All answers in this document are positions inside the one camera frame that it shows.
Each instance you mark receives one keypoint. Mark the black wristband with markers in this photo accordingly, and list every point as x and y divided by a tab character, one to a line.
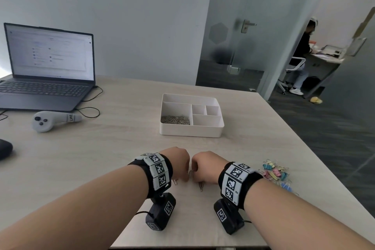
237	184
155	172

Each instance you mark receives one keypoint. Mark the white compartment organizer tray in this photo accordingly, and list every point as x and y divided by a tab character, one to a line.
190	131

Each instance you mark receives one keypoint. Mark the metal door floor fitting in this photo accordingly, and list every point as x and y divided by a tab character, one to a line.
234	70

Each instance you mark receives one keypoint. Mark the dark grey laptop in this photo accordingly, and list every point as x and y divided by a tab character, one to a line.
51	53

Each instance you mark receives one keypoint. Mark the black computer mouse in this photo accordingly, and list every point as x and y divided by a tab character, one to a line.
5	149

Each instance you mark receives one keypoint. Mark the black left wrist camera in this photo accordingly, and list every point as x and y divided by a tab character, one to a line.
161	211

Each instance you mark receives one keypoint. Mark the yellow object on floor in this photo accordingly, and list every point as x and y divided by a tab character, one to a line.
316	100

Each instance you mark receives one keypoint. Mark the white office chair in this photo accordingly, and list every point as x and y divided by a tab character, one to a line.
298	62

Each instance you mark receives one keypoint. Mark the white handheld controller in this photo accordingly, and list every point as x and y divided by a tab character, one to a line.
44	122

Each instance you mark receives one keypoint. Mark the person's right forearm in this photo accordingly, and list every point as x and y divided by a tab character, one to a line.
298	220

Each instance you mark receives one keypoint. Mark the pile of coloured binder clips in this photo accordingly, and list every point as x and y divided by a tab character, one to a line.
275	172

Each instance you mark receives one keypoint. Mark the layer of silver paper clips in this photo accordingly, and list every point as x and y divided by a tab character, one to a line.
175	120

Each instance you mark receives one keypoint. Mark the person's left hand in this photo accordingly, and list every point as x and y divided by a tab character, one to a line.
178	162

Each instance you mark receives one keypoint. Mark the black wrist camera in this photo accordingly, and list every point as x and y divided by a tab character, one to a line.
228	217
161	211

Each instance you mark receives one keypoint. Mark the black right wristband with markers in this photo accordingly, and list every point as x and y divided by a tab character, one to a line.
237	184

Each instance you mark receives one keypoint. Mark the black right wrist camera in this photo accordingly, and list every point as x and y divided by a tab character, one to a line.
228	217

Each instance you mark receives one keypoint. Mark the hexagonal glass sticker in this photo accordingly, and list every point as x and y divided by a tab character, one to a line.
218	33

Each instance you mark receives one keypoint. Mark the person's left forearm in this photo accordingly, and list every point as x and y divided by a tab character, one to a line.
79	211

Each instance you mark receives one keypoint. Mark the pile of silver paper clips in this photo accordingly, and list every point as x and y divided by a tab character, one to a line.
201	186

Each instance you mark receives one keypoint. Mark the white office desk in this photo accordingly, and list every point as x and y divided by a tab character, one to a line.
326	60

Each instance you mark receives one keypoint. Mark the person's right hand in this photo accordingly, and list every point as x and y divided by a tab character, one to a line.
208	167

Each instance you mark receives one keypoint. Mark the black left wristband with markers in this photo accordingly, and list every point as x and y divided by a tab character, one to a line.
155	172

